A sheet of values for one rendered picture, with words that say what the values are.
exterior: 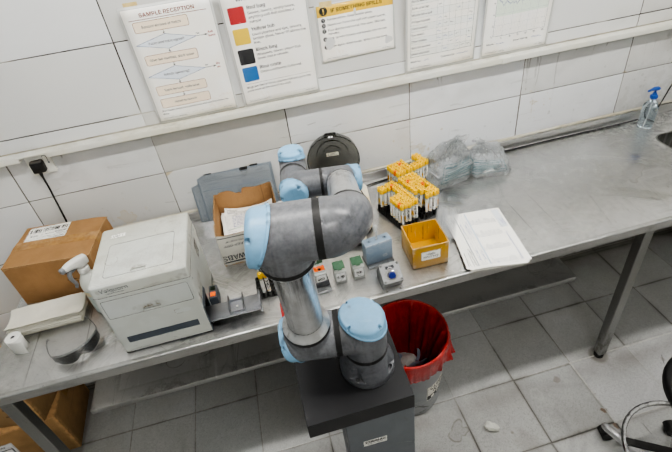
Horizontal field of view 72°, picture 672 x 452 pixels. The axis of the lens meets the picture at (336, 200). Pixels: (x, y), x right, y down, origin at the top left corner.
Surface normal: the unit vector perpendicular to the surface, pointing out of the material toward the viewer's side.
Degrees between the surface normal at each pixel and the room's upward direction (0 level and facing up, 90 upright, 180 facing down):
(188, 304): 90
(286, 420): 0
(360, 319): 9
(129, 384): 0
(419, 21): 95
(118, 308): 90
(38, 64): 90
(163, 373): 0
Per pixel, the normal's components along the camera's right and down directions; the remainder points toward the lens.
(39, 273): 0.12, 0.55
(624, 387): -0.11, -0.80
